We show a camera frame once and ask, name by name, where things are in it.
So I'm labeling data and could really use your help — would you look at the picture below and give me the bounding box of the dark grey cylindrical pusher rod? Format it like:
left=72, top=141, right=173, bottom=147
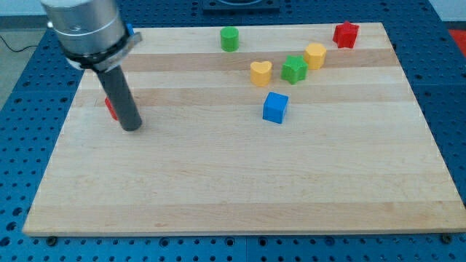
left=98, top=66, right=142, bottom=131

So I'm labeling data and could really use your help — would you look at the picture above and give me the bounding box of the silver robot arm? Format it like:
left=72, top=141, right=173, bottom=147
left=41, top=0, right=142, bottom=131

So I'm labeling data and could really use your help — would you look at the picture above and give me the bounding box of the blue block behind arm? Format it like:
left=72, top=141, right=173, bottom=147
left=126, top=23, right=134, bottom=36

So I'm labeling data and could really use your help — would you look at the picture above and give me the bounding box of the blue cube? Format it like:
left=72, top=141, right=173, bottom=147
left=262, top=92, right=289, bottom=124

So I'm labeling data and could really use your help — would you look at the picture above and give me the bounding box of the red block behind rod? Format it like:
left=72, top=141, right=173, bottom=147
left=104, top=97, right=118, bottom=121

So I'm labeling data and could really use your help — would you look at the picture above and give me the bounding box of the green cylinder block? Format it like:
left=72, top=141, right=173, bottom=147
left=220, top=26, right=240, bottom=52

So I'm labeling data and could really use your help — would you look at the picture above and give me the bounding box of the yellow heart block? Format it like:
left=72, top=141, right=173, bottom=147
left=250, top=60, right=272, bottom=87

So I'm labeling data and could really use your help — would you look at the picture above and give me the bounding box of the wooden board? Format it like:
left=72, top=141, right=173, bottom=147
left=23, top=23, right=465, bottom=237

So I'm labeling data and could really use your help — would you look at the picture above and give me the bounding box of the green star block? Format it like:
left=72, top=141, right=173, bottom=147
left=280, top=55, right=308, bottom=84

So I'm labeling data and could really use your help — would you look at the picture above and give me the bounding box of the yellow hexagon block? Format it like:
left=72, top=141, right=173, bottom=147
left=304, top=43, right=327, bottom=70

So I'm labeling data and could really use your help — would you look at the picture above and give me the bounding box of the red star block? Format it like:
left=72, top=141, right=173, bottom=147
left=333, top=20, right=360, bottom=49

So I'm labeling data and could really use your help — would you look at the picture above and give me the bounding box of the black cable on floor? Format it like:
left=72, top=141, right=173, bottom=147
left=0, top=35, right=40, bottom=53

